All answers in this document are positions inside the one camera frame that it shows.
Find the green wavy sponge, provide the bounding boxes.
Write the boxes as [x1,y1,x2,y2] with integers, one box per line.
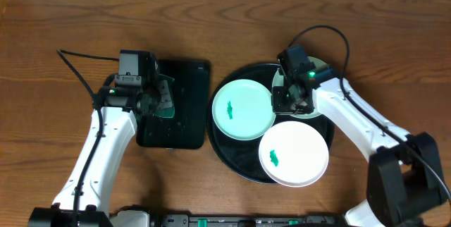
[154,74,175,118]

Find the mint green plate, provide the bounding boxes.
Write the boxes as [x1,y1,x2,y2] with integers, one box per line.
[211,79,276,141]

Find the white plate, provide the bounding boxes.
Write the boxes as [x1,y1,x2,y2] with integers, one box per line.
[258,121,329,188]

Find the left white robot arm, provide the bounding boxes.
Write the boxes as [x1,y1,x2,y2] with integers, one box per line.
[27,50,161,226]

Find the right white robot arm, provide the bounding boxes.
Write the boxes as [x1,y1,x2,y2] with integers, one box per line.
[273,60,450,226]

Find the dark green rectangular tray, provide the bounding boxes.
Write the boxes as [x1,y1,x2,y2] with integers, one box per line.
[136,59,210,149]

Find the round black tray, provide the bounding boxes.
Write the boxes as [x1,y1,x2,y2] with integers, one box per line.
[206,63,334,184]

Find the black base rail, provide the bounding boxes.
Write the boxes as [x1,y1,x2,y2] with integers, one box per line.
[109,204,348,227]

